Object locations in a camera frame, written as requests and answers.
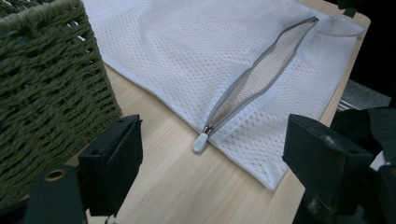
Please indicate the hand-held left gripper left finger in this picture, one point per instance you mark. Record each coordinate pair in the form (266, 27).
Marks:
(109, 161)

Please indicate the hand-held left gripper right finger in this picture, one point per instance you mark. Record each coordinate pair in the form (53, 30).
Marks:
(323, 161)

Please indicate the black curtain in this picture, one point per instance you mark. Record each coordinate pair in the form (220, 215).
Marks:
(378, 46)

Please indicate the black metal stand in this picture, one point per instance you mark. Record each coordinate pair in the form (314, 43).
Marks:
(348, 9)

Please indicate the white mesh laundry bag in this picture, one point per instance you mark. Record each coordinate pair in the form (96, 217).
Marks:
(193, 59)

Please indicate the green woven basket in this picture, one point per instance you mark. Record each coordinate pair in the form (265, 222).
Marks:
(46, 93)

